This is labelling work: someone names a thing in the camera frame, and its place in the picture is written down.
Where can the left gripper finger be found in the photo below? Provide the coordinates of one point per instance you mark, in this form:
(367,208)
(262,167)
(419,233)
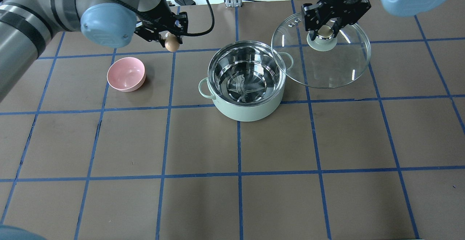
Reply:
(179,35)
(162,40)

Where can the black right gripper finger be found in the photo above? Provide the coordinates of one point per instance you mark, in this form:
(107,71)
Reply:
(337,25)
(313,31)

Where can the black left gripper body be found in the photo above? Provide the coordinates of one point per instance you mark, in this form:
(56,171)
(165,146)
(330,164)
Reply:
(158,13)

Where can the brown egg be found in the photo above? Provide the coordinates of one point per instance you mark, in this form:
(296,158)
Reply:
(171,42)

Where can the glass pot lid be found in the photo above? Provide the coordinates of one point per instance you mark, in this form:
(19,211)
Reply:
(330,61)

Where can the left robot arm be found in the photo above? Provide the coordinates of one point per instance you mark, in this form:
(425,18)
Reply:
(28,26)

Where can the pale green cooking pot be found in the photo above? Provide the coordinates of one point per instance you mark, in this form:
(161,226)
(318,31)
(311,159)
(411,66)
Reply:
(246,80)

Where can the pink bowl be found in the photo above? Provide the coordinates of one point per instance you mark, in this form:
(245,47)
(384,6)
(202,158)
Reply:
(126,74)

